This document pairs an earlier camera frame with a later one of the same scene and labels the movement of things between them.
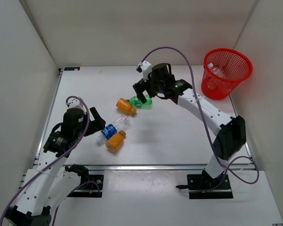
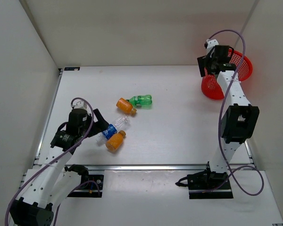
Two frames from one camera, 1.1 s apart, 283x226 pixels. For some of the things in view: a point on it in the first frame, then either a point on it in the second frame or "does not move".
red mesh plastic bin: (223, 69) does not move
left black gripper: (97, 125) does not move
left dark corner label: (71, 68) does not move
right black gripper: (140, 86) → (203, 62)
